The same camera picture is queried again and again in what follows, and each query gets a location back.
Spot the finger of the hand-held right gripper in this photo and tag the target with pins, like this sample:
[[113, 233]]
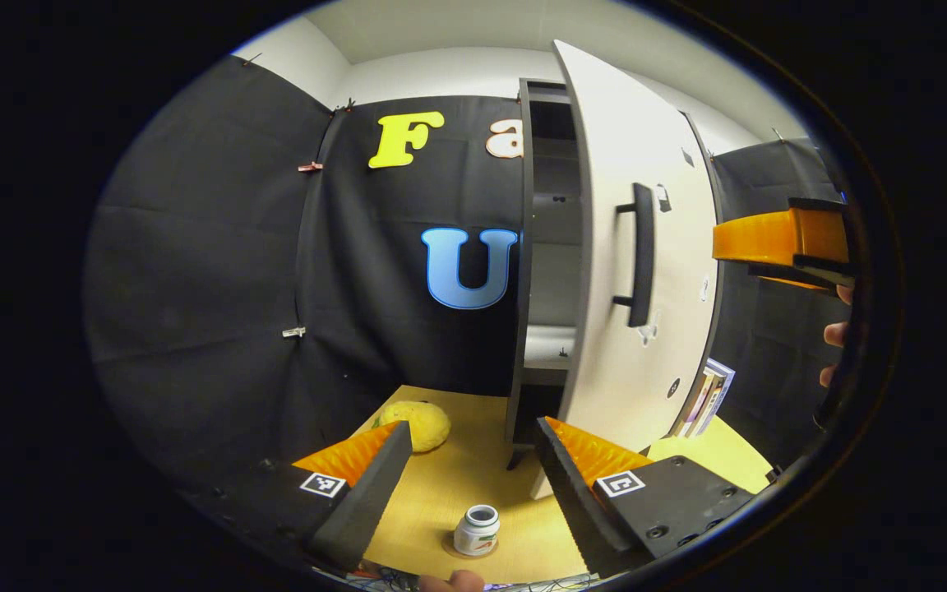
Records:
[[769, 237], [810, 271]]

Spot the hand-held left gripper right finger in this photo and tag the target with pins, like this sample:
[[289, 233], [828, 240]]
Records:
[[568, 501]]

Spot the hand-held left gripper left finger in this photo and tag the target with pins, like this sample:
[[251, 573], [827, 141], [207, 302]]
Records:
[[375, 501]]

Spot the white bottle green label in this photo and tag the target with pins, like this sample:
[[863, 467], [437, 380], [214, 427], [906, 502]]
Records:
[[478, 534]]

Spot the beige cabinet door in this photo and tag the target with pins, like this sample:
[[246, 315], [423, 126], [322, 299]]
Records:
[[605, 370]]

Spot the dark grey cabinet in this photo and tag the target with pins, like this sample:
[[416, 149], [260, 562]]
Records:
[[527, 247]]

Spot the yellow textured toy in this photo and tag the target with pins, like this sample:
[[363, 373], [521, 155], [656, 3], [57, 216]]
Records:
[[420, 426]]

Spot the white blue spine book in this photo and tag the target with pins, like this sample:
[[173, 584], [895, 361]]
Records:
[[722, 390]]

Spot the purple spine book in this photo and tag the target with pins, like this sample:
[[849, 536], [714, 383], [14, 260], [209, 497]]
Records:
[[687, 407]]

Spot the tan spine book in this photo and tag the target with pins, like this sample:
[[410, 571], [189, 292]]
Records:
[[704, 403]]

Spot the silver clip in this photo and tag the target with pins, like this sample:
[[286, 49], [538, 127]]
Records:
[[294, 332]]

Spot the black backdrop cloth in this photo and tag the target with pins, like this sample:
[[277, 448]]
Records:
[[194, 247]]

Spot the red clip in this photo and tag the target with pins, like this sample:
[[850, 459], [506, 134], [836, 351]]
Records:
[[311, 167]]

